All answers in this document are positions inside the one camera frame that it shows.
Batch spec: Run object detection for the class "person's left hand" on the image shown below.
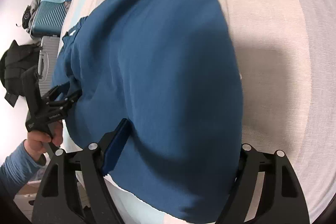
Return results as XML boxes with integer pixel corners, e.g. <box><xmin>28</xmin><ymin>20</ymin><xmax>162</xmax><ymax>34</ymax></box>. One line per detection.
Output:
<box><xmin>23</xmin><ymin>121</ymin><xmax>63</xmax><ymax>162</ymax></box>

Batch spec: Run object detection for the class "striped bed sheet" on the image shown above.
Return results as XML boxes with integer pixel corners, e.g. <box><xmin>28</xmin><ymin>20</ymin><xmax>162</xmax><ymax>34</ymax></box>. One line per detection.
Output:
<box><xmin>56</xmin><ymin>0</ymin><xmax>336</xmax><ymax>224</ymax></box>

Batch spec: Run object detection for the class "grey clothes pile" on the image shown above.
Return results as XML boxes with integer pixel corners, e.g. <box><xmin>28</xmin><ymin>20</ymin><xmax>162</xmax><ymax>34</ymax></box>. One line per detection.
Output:
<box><xmin>21</xmin><ymin>0</ymin><xmax>41</xmax><ymax>33</ymax></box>

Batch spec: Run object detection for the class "teal hard suitcase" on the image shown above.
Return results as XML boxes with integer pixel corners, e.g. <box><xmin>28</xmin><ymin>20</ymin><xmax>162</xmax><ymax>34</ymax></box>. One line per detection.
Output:
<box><xmin>29</xmin><ymin>1</ymin><xmax>67</xmax><ymax>38</ymax></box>

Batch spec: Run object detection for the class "grey hard suitcase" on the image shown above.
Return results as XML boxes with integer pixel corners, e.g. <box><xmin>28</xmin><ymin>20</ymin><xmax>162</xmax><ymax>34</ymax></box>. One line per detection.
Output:
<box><xmin>38</xmin><ymin>36</ymin><xmax>60</xmax><ymax>96</ymax></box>

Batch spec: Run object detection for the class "blue and white jacket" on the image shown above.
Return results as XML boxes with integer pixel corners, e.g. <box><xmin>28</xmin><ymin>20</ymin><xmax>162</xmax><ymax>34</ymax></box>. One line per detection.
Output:
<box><xmin>52</xmin><ymin>0</ymin><xmax>243</xmax><ymax>223</ymax></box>

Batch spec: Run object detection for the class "blue sleeved left forearm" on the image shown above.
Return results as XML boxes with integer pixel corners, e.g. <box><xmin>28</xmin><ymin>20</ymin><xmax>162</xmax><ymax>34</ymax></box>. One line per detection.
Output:
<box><xmin>1</xmin><ymin>142</ymin><xmax>46</xmax><ymax>200</ymax></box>

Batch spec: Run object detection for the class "black backpack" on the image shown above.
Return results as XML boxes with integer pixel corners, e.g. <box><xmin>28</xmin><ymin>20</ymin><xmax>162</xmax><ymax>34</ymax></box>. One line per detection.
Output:
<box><xmin>1</xmin><ymin>40</ymin><xmax>41</xmax><ymax>107</ymax></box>

